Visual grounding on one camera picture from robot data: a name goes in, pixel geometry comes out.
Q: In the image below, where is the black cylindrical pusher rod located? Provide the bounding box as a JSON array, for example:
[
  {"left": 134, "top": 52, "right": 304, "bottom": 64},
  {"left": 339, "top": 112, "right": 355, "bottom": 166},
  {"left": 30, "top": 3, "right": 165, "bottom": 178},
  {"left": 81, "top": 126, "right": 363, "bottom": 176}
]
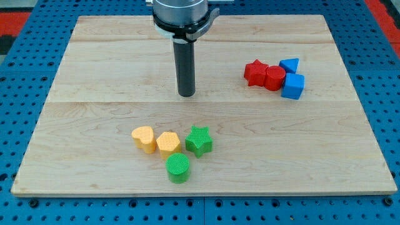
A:
[{"left": 173, "top": 42, "right": 196, "bottom": 97}]

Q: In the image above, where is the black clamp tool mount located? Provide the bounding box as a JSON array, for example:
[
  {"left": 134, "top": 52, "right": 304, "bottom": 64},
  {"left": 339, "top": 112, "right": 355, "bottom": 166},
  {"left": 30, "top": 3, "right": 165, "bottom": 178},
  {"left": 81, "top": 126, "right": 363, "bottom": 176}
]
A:
[{"left": 152, "top": 7, "right": 220, "bottom": 44}]

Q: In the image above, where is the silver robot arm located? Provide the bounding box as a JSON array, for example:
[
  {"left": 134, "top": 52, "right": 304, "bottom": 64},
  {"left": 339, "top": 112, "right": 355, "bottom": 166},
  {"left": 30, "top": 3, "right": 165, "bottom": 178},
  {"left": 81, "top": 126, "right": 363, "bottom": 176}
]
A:
[{"left": 146, "top": 0, "right": 220, "bottom": 97}]

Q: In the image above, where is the red star block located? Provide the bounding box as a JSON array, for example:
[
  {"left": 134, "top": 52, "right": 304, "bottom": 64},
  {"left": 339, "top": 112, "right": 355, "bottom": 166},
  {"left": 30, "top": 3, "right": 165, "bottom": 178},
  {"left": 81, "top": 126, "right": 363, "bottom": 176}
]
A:
[{"left": 244, "top": 59, "right": 269, "bottom": 86}]

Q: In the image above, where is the green star block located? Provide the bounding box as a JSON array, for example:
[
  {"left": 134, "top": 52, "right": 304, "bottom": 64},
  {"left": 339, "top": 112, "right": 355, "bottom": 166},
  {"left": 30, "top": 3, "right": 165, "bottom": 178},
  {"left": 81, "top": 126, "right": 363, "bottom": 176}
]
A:
[{"left": 185, "top": 126, "right": 213, "bottom": 158}]

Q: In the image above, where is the red cylinder block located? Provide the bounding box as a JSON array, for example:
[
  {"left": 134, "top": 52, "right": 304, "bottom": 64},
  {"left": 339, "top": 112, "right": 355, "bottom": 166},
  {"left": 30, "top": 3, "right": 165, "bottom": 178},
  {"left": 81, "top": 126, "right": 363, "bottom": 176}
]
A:
[{"left": 264, "top": 66, "right": 286, "bottom": 91}]

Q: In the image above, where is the yellow hexagon block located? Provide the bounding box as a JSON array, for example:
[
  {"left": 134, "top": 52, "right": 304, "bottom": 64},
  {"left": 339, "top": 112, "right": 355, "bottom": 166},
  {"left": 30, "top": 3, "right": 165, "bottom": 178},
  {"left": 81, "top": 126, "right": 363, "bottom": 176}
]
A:
[{"left": 156, "top": 132, "right": 181, "bottom": 160}]

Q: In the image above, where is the yellow heart block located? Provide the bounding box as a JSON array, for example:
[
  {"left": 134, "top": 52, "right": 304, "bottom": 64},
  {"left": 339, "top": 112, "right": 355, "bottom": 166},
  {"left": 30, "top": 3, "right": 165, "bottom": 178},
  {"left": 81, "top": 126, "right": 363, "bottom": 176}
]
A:
[{"left": 131, "top": 126, "right": 156, "bottom": 154}]

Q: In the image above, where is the blue triangle block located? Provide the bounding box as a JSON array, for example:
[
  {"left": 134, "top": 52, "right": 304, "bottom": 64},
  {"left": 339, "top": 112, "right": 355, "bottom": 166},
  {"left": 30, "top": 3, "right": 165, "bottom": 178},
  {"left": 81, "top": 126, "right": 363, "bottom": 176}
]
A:
[{"left": 279, "top": 58, "right": 299, "bottom": 74}]

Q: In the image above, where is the wooden board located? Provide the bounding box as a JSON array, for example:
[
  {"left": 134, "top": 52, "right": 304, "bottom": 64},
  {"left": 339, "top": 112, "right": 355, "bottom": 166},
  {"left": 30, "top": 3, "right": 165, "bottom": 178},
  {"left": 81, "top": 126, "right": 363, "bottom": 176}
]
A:
[{"left": 11, "top": 15, "right": 397, "bottom": 198}]

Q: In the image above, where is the green cylinder block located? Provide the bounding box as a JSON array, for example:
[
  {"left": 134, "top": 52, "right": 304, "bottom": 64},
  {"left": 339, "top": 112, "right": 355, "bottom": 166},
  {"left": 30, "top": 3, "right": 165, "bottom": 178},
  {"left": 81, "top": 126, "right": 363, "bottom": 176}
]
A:
[{"left": 165, "top": 153, "right": 191, "bottom": 184}]

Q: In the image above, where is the blue cube block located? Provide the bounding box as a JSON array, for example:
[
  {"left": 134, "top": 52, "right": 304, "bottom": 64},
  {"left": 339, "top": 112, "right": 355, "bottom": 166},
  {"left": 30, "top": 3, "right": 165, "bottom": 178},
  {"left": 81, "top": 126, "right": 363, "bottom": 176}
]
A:
[{"left": 281, "top": 73, "right": 305, "bottom": 100}]

